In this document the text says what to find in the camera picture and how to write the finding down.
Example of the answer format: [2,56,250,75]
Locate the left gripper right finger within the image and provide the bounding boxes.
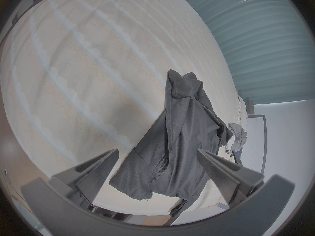
[197,149,264,203]

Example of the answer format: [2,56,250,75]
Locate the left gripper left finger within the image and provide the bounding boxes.
[50,148,120,203]

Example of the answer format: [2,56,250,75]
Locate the black T-shirt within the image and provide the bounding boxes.
[108,69,234,217]

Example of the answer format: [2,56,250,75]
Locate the pile of clothes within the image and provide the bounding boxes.
[224,123,248,167]

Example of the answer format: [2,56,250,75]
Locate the bed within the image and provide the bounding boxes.
[0,0,267,227]

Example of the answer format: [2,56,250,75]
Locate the white printed pillow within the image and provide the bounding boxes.
[237,94,248,132]

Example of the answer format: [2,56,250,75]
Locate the grey bedside table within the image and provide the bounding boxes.
[242,98,255,115]

